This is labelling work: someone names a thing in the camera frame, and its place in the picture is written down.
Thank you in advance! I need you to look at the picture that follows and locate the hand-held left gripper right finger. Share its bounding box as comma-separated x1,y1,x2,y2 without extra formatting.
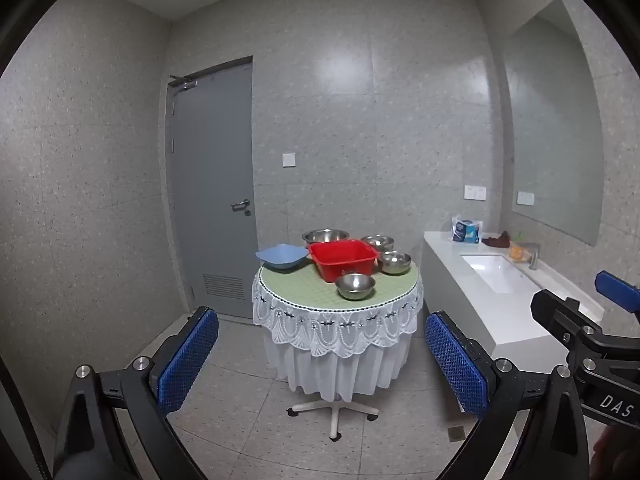
424,310,591,480

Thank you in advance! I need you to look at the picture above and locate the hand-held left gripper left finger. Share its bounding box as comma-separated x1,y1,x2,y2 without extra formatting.
50,306,220,480

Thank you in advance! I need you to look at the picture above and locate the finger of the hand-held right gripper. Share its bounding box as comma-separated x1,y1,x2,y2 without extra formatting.
595,270,640,316
531,289,601,341

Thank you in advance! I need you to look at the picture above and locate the blue square plate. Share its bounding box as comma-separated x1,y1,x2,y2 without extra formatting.
255,244,309,272

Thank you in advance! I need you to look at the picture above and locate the red plastic basin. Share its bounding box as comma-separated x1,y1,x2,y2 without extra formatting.
307,240,379,283

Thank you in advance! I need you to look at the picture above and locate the large steel bowl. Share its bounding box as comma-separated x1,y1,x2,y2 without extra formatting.
301,228,350,247

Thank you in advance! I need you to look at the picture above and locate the person's right hand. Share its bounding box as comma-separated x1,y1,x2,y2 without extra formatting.
590,422,640,480

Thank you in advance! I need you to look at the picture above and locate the metal faucet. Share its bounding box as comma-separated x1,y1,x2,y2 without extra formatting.
515,242,543,271

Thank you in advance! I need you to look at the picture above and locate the white sink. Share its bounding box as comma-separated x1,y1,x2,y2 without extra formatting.
461,254,543,295

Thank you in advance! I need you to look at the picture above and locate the white vanity counter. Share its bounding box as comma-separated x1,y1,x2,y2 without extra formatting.
422,230,606,361

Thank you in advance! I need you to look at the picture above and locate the blue tissue packet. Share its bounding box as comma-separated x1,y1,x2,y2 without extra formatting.
451,216,483,245

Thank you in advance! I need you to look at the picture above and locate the green checked table mat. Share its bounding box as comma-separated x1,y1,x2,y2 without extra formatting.
257,252,420,313

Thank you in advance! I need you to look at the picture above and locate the white swivel table base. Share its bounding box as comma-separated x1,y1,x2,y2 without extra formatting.
286,392,379,442

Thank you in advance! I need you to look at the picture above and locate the grey door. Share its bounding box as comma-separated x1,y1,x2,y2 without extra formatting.
166,56,261,320

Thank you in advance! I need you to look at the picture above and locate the wall mirror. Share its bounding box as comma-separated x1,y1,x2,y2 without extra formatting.
501,0,603,247

